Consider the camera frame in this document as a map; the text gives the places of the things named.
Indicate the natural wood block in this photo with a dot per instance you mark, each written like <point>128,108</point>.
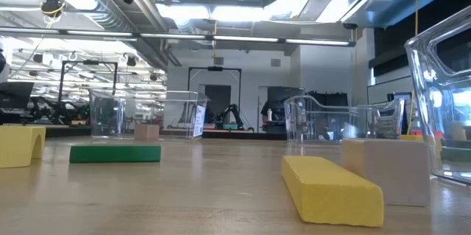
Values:
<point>146,132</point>
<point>459,132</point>
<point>397,172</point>

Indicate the green wooden block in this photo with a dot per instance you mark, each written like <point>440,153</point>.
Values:
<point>115,154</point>
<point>456,154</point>

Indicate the yellow arch block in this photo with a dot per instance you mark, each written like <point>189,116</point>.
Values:
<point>16,146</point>

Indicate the long yellow block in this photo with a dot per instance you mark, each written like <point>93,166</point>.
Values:
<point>331,191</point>

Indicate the black background robot arm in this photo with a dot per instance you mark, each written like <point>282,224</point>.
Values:
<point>55,111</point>
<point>230,113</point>

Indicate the black ceiling device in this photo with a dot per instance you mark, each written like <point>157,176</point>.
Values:
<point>52,6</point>

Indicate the long ceiling light bar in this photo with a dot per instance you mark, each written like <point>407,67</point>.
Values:
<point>243,38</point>

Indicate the clear plastic bin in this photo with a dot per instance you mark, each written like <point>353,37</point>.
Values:
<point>423,98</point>
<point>110,117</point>
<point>312,117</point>

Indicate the black computer monitor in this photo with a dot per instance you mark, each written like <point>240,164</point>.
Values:
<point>14,97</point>

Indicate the person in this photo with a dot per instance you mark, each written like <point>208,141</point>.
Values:
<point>265,111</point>

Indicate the small white bottle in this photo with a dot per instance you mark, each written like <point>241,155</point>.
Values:
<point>270,115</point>

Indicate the red plastic bin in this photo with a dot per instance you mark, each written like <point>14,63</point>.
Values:
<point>417,132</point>

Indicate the black metal frame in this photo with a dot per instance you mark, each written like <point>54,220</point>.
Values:
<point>215,68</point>
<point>88,62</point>

